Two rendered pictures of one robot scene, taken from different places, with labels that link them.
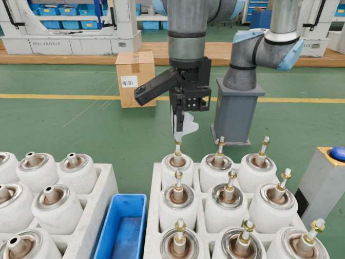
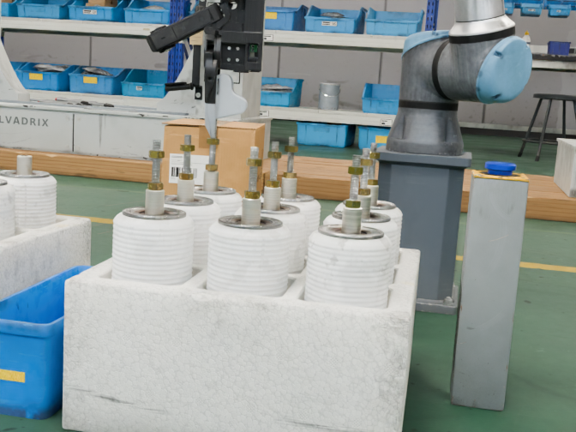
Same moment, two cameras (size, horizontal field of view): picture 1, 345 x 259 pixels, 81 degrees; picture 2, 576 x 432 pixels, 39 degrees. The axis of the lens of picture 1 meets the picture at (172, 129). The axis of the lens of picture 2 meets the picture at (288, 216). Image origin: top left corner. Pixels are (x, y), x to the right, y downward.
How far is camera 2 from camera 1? 0.82 m
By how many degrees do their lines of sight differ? 26
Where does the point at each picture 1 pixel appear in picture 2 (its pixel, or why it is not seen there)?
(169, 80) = (200, 14)
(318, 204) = (477, 288)
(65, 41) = (64, 118)
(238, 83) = (411, 137)
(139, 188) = not seen: hidden behind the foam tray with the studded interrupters
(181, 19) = not seen: outside the picture
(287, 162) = (536, 341)
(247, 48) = (423, 59)
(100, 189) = (56, 228)
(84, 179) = (33, 199)
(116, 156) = not seen: hidden behind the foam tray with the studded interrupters
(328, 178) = (473, 207)
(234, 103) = (404, 183)
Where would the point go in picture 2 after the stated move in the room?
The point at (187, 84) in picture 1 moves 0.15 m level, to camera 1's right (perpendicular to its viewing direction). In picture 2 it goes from (228, 26) to (333, 32)
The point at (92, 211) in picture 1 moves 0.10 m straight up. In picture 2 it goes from (33, 237) to (33, 166)
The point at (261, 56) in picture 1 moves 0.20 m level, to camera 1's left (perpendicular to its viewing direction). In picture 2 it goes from (446, 71) to (337, 64)
